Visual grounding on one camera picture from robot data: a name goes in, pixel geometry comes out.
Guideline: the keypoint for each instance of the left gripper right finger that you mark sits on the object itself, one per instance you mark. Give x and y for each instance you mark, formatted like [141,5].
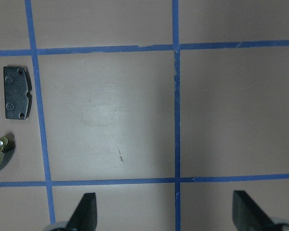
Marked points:
[247,215]

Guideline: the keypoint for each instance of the green brake shoe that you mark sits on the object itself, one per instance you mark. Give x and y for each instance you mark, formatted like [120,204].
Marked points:
[7,148]

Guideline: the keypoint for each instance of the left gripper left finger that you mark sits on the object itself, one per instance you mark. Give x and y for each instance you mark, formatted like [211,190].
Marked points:
[84,217]

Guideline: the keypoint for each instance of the dark brake pad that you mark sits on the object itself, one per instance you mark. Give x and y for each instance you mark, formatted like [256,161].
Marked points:
[17,92]

